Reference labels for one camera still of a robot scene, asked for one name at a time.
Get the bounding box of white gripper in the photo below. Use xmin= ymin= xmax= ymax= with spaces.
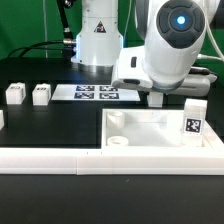
xmin=111 ymin=46 xmax=217 ymax=97

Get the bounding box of white square table top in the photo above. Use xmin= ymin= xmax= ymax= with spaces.
xmin=101 ymin=109 xmax=224 ymax=150

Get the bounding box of white sheet with markers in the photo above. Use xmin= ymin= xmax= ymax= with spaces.
xmin=52 ymin=84 xmax=140 ymax=101

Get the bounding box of white L-shaped fence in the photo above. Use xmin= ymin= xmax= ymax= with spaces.
xmin=0 ymin=112 xmax=224 ymax=176

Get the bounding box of white block at left edge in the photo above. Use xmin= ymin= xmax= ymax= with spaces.
xmin=0 ymin=110 xmax=4 ymax=131

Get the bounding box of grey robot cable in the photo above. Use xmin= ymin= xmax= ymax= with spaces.
xmin=196 ymin=13 xmax=224 ymax=63

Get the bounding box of black cable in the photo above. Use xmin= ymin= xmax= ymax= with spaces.
xmin=6 ymin=38 xmax=78 ymax=59

